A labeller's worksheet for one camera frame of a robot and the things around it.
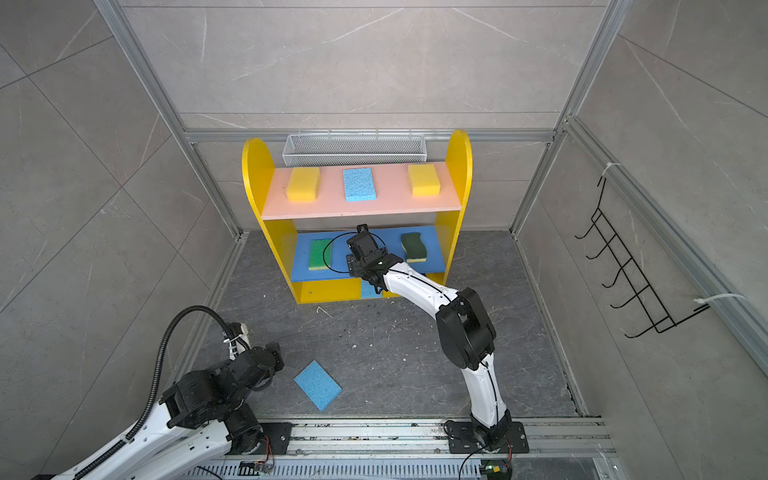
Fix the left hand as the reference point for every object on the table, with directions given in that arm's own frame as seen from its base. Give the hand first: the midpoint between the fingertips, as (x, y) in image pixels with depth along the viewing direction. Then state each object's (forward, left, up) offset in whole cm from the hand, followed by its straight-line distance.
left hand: (269, 346), depth 75 cm
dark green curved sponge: (+30, -40, +2) cm, 50 cm away
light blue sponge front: (-6, -11, -13) cm, 18 cm away
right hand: (+29, -24, 0) cm, 38 cm away
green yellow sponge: (+30, -10, +1) cm, 31 cm away
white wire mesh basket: (+59, -22, +20) cm, 67 cm away
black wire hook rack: (+7, -87, +19) cm, 89 cm away
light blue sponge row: (+22, -25, -10) cm, 35 cm away
